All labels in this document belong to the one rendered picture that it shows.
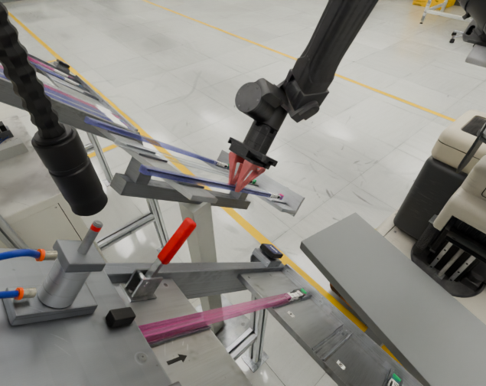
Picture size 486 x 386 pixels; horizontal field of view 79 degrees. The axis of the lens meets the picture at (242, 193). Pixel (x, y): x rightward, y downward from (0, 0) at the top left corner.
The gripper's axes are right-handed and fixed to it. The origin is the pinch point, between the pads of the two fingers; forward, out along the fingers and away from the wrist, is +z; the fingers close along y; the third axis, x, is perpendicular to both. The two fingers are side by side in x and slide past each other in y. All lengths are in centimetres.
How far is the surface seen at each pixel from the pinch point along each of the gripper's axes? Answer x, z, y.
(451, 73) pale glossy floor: 328, -170, -22
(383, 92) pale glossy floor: 259, -109, -57
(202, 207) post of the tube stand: 4.5, 10.2, -8.5
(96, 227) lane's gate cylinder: -43.7, -2.0, 19.6
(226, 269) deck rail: -10.1, 11.4, 12.7
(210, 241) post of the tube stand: 15.5, 21.0, -8.6
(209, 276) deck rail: -14.1, 12.4, 12.4
